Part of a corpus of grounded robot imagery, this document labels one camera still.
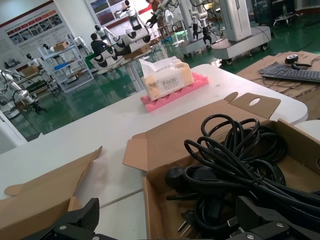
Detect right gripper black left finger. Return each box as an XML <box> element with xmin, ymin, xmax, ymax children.
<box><xmin>0</xmin><ymin>198</ymin><xmax>112</xmax><ymax>240</ymax></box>

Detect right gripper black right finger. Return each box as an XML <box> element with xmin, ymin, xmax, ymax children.
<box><xmin>224</xmin><ymin>195</ymin><xmax>320</xmax><ymax>240</ymax></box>

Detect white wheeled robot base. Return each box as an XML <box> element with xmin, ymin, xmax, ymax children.
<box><xmin>212</xmin><ymin>0</ymin><xmax>272</xmax><ymax>66</ymax></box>

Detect white robot arm black gripper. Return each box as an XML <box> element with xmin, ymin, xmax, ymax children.
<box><xmin>0</xmin><ymin>69</ymin><xmax>48</xmax><ymax>115</ymax></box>

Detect brown cardboard box open lid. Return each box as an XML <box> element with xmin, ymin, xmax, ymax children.
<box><xmin>0</xmin><ymin>146</ymin><xmax>103</xmax><ymax>240</ymax></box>

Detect flattened cardboard sheets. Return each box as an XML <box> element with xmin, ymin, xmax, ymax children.
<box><xmin>236</xmin><ymin>51</ymin><xmax>320</xmax><ymax>106</ymax></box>

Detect white metal shelf rack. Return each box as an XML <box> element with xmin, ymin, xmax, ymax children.
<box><xmin>37</xmin><ymin>41</ymin><xmax>95</xmax><ymax>94</ymax></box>

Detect black computer keyboard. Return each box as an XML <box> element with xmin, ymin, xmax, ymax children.
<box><xmin>261</xmin><ymin>66</ymin><xmax>320</xmax><ymax>83</ymax></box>

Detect pink wavy foam pad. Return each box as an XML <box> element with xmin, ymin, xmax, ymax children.
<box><xmin>139</xmin><ymin>71</ymin><xmax>210</xmax><ymax>113</ymax></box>

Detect black webcam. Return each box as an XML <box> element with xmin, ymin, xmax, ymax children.
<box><xmin>285</xmin><ymin>53</ymin><xmax>313</xmax><ymax>70</ymax></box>

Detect facial tissue pack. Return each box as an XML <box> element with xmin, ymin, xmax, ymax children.
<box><xmin>139</xmin><ymin>56</ymin><xmax>196</xmax><ymax>102</ymax></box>

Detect seated person in dark shirt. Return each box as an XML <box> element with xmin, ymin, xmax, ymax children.
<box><xmin>90</xmin><ymin>33</ymin><xmax>111</xmax><ymax>55</ymax></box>

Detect white and black robot shells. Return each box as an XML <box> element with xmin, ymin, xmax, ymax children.
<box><xmin>89</xmin><ymin>27</ymin><xmax>153</xmax><ymax>69</ymax></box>

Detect white robot with two grippers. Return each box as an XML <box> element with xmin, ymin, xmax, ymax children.
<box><xmin>178</xmin><ymin>0</ymin><xmax>226</xmax><ymax>60</ymax></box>

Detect black power cord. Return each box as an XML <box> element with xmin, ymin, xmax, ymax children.
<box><xmin>201</xmin><ymin>114</ymin><xmax>288</xmax><ymax>186</ymax></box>
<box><xmin>166</xmin><ymin>192</ymin><xmax>241</xmax><ymax>237</ymax></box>
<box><xmin>164</xmin><ymin>138</ymin><xmax>320</xmax><ymax>226</ymax></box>

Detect brown cardboard box holding cords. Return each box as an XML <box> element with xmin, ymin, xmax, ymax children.
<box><xmin>122</xmin><ymin>91</ymin><xmax>320</xmax><ymax>240</ymax></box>

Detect wall display poster board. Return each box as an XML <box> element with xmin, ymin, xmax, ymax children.
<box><xmin>0</xmin><ymin>0</ymin><xmax>75</xmax><ymax>67</ymax></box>

